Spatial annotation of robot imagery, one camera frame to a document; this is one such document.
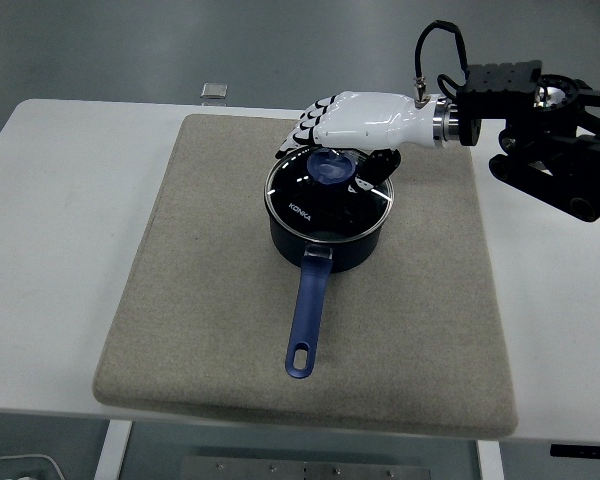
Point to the small silver floor plate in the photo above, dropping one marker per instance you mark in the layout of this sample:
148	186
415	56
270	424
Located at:
214	91

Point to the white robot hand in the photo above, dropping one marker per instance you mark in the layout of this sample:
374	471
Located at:
370	120

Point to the black bar under table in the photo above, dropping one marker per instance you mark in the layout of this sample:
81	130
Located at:
585	450

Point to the white table leg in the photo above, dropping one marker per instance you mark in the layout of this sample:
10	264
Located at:
490	462
112	450

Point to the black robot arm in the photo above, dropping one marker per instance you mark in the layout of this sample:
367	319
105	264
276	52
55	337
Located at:
500	80

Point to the glass pot lid blue knob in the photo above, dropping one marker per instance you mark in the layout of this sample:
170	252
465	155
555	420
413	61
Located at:
330	215

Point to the beige fabric mat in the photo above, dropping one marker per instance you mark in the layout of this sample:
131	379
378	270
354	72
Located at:
205	300

